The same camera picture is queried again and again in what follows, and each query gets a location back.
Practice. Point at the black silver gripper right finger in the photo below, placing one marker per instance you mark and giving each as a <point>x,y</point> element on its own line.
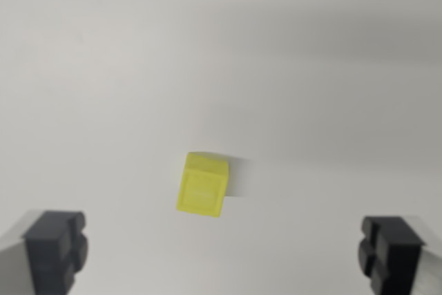
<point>397,257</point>

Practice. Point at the yellow soft toy cube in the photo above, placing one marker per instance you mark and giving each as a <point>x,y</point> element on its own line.
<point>202,188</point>

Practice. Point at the black silver gripper left finger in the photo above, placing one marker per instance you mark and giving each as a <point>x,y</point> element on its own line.
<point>48,250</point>

